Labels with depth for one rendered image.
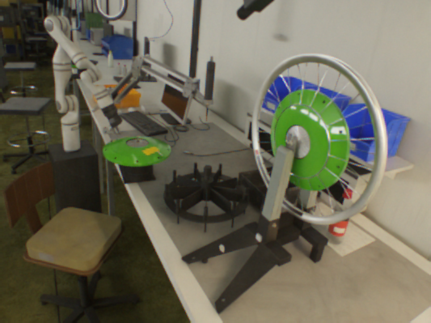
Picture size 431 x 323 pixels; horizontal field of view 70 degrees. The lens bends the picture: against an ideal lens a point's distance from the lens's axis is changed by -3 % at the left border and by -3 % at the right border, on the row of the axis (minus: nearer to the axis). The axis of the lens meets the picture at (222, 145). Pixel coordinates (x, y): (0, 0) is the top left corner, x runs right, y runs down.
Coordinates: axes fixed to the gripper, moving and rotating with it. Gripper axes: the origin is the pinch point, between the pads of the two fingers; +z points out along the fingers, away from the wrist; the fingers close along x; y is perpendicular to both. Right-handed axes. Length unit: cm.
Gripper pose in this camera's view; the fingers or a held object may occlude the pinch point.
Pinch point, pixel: (119, 136)
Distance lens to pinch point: 182.1
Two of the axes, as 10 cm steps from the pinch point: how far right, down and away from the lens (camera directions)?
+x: 0.4, -3.9, 9.2
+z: 3.7, 8.6, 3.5
